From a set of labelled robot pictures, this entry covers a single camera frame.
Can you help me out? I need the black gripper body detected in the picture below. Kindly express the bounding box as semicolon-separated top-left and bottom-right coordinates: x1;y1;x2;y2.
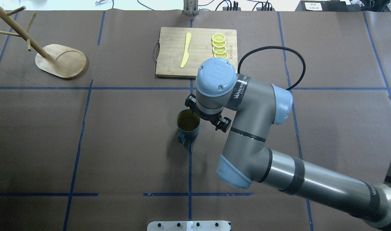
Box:
193;104;224;122

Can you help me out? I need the dark teal mug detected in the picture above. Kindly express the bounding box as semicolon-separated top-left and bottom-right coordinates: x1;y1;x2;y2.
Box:
176;109;201;144

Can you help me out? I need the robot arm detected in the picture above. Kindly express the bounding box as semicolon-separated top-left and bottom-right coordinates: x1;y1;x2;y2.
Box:
185;57;391;231

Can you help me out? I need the wooden cup storage rack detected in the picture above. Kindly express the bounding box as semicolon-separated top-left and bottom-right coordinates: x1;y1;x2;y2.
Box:
0;6;88;80

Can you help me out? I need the bamboo cutting board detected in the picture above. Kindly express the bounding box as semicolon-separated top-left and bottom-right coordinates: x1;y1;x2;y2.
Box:
155;27;238;79

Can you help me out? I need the lemon slice four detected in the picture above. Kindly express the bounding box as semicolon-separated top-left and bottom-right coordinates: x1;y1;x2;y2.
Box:
213;52;229;60

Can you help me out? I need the lemon slice three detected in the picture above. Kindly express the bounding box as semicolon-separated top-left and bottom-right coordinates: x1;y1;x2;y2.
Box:
212;46;227;55

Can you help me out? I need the lemon slice two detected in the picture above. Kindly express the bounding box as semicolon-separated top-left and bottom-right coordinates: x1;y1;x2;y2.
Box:
212;41;226;48

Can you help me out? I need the yellow plastic knife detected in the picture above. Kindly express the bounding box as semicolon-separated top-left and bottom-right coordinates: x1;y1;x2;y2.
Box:
180;32;192;69

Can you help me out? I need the lemon slice one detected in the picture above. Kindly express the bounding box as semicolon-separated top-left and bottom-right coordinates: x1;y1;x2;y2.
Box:
211;33;226;42

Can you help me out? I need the black box device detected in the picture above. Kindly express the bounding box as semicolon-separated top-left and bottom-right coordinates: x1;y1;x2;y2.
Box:
295;0;348;12

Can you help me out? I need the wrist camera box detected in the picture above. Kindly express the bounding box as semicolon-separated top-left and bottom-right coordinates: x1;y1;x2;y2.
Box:
212;116;232;133

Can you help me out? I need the aluminium frame post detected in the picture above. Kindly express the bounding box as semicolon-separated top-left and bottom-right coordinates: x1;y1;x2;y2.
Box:
183;0;199;15

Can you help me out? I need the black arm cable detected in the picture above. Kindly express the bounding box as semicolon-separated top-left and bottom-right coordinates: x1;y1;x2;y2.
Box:
237;46;306;91

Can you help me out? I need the white camera pole mount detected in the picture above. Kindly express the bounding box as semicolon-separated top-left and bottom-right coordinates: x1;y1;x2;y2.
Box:
147;220;232;231

